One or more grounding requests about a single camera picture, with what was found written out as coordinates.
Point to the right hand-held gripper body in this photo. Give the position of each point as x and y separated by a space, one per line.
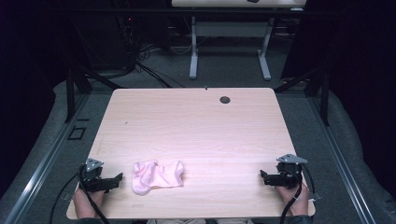
289 174

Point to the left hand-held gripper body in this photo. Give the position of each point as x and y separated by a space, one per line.
92 177

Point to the person's right hand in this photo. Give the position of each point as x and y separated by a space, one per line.
295 195

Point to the round table grommet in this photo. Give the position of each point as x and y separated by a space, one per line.
224 100

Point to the pink sock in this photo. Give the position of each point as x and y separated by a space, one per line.
157 176

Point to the person's left hand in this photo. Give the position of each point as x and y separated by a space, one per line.
90 196

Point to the short black tape line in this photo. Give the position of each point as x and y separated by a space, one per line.
83 119

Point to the aluminium floor rail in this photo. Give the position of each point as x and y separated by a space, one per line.
46 161
342 161

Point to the black metal frame stand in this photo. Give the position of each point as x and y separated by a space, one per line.
324 96
71 93

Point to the white desk with metal legs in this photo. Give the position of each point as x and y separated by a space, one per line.
230 29

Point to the grey tape strip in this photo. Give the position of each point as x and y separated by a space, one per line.
67 196

